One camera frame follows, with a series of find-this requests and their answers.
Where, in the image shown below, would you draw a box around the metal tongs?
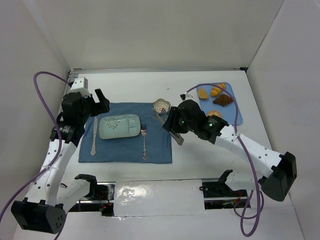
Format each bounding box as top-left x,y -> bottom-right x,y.
152,109 -> 184,146

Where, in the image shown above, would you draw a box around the sliced bread piece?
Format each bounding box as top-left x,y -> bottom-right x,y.
197,88 -> 209,101

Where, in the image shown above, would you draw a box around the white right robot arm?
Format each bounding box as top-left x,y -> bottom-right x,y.
163,99 -> 297,202

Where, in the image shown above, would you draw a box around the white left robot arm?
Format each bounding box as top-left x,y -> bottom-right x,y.
11,89 -> 110,234

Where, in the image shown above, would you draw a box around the glazed donut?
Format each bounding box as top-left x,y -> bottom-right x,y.
206,110 -> 223,119

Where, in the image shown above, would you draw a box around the patterned flower-shaped small bowl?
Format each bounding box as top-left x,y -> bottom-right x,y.
152,98 -> 171,114

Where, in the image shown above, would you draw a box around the light blue tray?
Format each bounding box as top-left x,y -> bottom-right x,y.
196,82 -> 244,127

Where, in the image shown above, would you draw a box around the golden croissant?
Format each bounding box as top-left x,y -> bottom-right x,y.
210,82 -> 226,98

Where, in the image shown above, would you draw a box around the light green rectangular plate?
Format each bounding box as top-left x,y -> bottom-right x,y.
98,114 -> 141,140

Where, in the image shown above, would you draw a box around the chocolate croissant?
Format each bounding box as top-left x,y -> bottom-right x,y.
212,94 -> 233,107

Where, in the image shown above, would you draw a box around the blue cloth placemat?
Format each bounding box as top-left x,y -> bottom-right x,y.
78,102 -> 172,164

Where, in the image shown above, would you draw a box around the silver fork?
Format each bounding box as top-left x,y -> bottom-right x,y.
140,123 -> 148,161

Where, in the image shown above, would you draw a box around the silver table knife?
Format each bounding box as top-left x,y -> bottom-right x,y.
90,116 -> 98,156

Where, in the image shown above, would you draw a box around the silver foil covered panel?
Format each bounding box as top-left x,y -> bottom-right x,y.
113,179 -> 205,217

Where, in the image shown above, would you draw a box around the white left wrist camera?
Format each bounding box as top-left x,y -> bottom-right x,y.
70,77 -> 88,95

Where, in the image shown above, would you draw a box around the aluminium table frame rail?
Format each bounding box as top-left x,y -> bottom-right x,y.
69,69 -> 249,92

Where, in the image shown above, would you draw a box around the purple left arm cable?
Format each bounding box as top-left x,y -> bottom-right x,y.
0,71 -> 72,226

